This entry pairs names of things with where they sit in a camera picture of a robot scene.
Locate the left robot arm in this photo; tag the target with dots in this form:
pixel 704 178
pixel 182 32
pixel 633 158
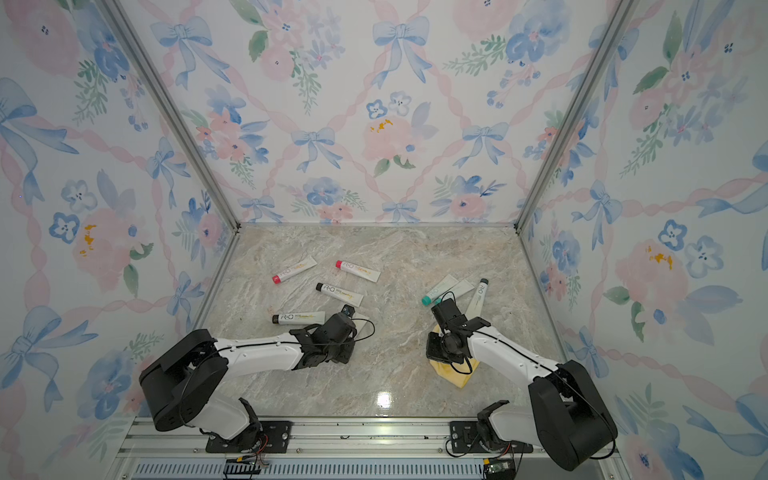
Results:
pixel 181 387

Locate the aluminium frame post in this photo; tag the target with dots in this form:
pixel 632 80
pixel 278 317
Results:
pixel 608 42
pixel 118 21

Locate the yellow cleaning cloth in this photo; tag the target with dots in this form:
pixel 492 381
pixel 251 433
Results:
pixel 457 374

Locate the black cap toothpaste tube centre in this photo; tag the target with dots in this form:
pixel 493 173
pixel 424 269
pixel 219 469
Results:
pixel 335 292

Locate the pink cap toothpaste tube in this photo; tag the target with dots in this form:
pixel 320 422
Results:
pixel 300 267
pixel 365 273

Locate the toothpaste tube near left arm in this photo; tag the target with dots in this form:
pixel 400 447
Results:
pixel 299 318

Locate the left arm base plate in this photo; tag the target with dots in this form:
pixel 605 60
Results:
pixel 271 437

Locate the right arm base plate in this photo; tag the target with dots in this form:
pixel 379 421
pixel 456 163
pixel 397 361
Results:
pixel 475 437

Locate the right aluminium frame post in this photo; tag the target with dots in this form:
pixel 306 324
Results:
pixel 608 42

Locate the pink cap toothpaste tube centre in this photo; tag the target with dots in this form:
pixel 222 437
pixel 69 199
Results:
pixel 365 273

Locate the teal cap toothpaste tube back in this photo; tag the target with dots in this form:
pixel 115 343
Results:
pixel 443 286

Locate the pink cap toothpaste tube left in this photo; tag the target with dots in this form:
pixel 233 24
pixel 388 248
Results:
pixel 300 267

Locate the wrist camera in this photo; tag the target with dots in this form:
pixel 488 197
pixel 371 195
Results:
pixel 348 310
pixel 447 314

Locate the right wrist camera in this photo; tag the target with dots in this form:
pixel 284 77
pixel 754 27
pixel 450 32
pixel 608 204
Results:
pixel 447 314

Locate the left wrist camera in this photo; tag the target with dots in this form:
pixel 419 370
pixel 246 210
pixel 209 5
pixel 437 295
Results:
pixel 348 310

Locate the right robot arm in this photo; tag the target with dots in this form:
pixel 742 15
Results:
pixel 567 417

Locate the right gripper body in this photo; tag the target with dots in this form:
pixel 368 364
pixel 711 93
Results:
pixel 438 348

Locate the teal cap toothpaste tube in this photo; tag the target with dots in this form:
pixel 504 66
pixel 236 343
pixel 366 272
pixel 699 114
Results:
pixel 461 288
pixel 443 286

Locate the left aluminium frame post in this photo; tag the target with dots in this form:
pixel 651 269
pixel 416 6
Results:
pixel 118 21

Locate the aluminium front rail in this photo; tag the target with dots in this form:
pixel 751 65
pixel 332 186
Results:
pixel 338 448

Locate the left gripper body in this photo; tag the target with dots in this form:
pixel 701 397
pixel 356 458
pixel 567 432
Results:
pixel 342 353

